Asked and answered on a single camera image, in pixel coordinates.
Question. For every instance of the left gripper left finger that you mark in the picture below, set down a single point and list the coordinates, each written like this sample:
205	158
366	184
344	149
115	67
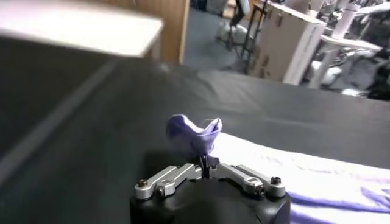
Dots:
170	179

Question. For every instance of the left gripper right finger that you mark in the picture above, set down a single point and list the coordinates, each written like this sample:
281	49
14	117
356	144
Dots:
246	178

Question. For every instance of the lavender t-shirt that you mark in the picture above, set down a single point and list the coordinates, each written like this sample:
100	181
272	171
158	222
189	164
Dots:
195	137

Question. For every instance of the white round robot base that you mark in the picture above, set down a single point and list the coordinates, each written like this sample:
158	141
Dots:
227	32

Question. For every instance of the black plastic table cover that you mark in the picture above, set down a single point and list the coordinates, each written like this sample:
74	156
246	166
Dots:
274	115

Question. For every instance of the white humanoid robot on base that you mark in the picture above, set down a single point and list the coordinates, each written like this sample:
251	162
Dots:
332	74

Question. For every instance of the black light stand tripod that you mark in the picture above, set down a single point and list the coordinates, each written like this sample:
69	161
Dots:
248	42

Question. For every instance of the tall white cardboard box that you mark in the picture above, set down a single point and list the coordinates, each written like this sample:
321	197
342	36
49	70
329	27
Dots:
283	45

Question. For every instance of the wooden woven partition screen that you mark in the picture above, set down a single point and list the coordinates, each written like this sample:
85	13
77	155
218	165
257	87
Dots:
170	30

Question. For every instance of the matte black table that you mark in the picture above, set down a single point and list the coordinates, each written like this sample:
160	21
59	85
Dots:
36	79

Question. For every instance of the white standing desk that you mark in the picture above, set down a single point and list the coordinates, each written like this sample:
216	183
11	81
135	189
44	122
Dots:
347	42

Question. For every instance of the white rectangular table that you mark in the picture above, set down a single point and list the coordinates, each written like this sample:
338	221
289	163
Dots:
91	27

